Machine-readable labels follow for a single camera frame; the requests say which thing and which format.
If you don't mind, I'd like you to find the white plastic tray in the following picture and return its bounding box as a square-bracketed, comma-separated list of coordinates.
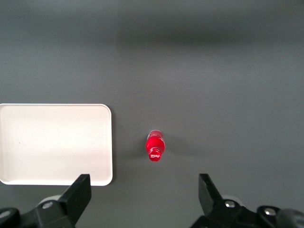
[0, 103, 113, 186]

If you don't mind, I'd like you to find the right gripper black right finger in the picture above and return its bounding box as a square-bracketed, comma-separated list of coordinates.
[190, 173, 285, 228]

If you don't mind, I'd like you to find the red coke bottle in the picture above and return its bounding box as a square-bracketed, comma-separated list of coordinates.
[145, 129, 166, 163]

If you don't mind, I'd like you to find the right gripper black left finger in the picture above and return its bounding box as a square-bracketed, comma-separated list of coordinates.
[0, 174, 92, 228]

